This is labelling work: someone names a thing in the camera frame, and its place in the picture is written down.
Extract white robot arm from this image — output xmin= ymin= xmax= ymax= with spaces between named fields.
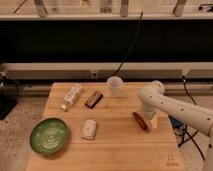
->
xmin=138 ymin=80 xmax=213 ymax=171

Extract black equipment at left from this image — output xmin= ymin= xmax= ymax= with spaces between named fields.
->
xmin=0 ymin=71 xmax=21 ymax=121

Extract black hanging cable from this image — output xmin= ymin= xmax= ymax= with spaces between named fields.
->
xmin=106 ymin=10 xmax=144 ymax=80

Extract green ceramic plate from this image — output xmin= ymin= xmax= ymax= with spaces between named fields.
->
xmin=30 ymin=118 xmax=70 ymax=156

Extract dark chocolate bar wrapper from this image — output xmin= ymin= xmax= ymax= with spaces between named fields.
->
xmin=85 ymin=91 xmax=103 ymax=109

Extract translucent plastic cup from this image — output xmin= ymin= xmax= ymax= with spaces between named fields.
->
xmin=107 ymin=76 xmax=123 ymax=97

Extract white soap bar box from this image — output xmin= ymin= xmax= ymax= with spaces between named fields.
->
xmin=81 ymin=119 xmax=98 ymax=140

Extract blue cable connector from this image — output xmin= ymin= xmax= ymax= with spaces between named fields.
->
xmin=170 ymin=117 xmax=183 ymax=128

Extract black floor cables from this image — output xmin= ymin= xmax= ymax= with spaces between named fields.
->
xmin=173 ymin=75 xmax=206 ymax=162

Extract white plastic bottle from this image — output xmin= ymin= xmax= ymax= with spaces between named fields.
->
xmin=60 ymin=84 xmax=83 ymax=111

